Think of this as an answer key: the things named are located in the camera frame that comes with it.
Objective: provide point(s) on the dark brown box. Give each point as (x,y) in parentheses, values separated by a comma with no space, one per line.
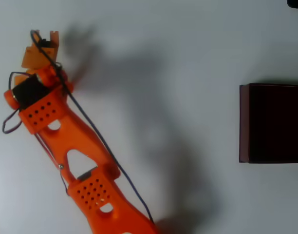
(275,124)

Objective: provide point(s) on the orange gripper black servo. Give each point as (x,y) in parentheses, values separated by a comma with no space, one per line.
(52,43)

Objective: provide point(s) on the black object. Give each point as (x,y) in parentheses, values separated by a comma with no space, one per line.
(297,3)

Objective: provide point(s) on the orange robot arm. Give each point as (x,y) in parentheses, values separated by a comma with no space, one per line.
(73,136)

